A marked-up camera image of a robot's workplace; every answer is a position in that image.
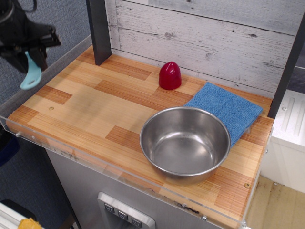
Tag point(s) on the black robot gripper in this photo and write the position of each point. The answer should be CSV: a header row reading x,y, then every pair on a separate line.
x,y
18,34

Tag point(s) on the light blue dish brush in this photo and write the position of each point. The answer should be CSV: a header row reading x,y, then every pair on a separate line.
x,y
33,76

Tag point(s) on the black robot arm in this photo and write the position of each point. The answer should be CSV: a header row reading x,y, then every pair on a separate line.
x,y
20,36

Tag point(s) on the clear acrylic table guard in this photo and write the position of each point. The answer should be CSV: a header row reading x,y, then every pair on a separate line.
x,y
93,115

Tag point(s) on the grey metal cabinet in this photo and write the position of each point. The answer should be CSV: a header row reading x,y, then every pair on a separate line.
x,y
83,184

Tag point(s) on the red egg-shaped plastic object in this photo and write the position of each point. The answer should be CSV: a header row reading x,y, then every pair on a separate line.
x,y
170,76

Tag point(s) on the yellow and black object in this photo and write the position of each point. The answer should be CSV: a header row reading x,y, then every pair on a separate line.
x,y
29,224

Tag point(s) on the silver button panel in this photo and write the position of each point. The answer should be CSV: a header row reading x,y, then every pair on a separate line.
x,y
132,218

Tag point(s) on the stainless steel bowl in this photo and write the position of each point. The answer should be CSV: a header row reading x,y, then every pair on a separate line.
x,y
186,144

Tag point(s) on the blue microfiber cloth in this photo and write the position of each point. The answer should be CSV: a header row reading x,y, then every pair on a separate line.
x,y
236,113

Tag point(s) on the white ribbed appliance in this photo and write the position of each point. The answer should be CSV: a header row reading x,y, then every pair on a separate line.
x,y
284,161

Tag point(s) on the dark grey vertical post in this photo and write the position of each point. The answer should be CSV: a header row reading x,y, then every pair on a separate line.
x,y
98,22

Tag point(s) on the dark grey right post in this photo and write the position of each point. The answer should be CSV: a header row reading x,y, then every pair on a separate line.
x,y
288,70

